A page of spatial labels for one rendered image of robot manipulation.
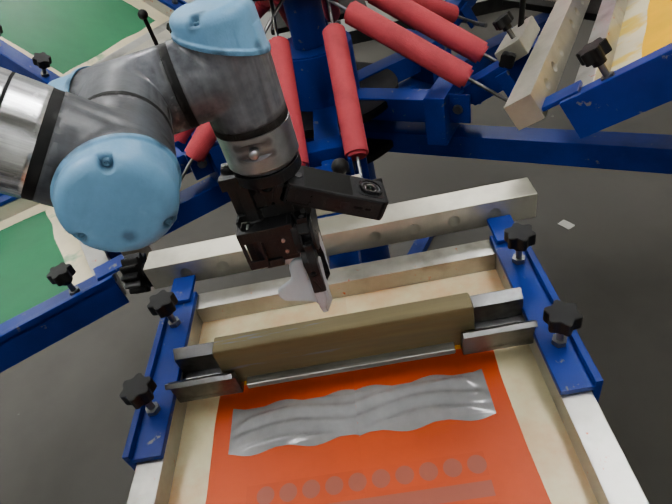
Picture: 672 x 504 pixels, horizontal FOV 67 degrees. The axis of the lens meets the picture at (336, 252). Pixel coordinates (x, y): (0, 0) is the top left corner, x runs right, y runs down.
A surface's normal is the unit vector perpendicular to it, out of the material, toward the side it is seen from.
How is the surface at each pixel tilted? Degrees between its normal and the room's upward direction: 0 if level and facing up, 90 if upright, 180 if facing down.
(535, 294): 0
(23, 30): 32
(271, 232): 90
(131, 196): 90
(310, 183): 27
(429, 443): 0
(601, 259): 0
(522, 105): 90
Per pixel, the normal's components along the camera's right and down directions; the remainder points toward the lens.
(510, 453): -0.20, -0.73
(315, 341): 0.06, 0.65
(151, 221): 0.29, 0.58
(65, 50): 0.29, -0.54
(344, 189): 0.27, -0.75
